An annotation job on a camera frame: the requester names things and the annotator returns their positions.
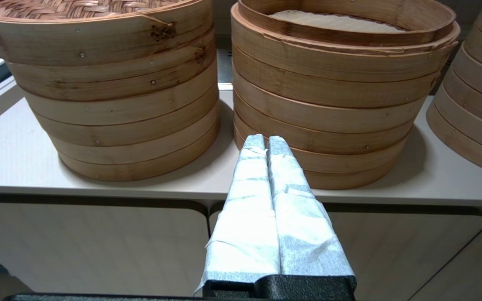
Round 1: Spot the beige cabinet door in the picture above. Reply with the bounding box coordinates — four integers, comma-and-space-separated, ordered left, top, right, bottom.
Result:
392, 217, 482, 301
0, 203, 210, 295
210, 211, 482, 301

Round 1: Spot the bamboo steamer stack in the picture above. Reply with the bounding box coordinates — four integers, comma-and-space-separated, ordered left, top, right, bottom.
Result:
426, 0, 482, 179
23, 54, 220, 182
231, 0, 461, 190

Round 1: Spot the white round liner paper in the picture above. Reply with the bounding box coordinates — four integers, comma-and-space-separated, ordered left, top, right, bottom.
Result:
268, 9, 407, 33

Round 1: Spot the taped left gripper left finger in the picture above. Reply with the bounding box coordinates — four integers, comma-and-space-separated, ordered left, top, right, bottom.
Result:
194, 134, 281, 295

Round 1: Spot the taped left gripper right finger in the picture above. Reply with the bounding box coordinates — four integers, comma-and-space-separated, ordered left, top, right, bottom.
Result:
267, 135, 356, 277

